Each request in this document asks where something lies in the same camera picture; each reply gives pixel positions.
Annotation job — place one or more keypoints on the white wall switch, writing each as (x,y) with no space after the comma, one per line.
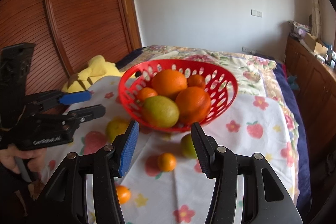
(256,13)

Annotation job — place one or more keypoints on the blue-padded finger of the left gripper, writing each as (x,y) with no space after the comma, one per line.
(74,97)

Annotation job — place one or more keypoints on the green-yellow mango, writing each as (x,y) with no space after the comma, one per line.
(160,111)

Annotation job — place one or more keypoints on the person's left hand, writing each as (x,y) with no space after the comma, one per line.
(36,158)

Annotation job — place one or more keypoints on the wall power outlet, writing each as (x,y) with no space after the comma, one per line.
(248,50)

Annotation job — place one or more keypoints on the small mandarin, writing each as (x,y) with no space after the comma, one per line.
(196,81)
(166,162)
(145,93)

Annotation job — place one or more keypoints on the yellow-green apple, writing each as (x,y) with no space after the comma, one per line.
(117,126)

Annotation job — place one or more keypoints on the small green apple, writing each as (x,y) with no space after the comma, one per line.
(187,147)

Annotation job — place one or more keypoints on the wooden side cabinet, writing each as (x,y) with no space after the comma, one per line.
(316,96)

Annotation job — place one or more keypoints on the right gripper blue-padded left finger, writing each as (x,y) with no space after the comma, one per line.
(111,160)

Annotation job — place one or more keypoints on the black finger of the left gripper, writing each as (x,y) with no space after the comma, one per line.
(84,113)

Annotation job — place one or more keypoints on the small mandarin hidden behind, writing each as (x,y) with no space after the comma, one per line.
(123,194)

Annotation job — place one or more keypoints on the yellow plush toy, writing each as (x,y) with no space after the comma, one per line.
(96,69)

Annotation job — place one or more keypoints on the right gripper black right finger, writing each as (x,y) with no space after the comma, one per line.
(217,161)

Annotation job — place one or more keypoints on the white strawberry-print cloth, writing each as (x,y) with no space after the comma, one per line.
(262,194)

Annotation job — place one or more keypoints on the cardboard box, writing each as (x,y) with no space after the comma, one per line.
(315,45)

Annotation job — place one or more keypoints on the brown wooden wardrobe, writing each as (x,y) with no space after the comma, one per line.
(67,34)

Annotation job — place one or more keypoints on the red perforated plastic basket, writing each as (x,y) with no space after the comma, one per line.
(221,85)

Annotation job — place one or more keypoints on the large orange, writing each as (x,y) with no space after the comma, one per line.
(169,83)
(194,105)

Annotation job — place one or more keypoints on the floral bed quilt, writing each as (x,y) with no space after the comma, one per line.
(256,75)

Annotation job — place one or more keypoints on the large orange front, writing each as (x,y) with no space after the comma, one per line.
(194,105)

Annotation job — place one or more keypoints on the large orange back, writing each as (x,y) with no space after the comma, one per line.
(169,83)

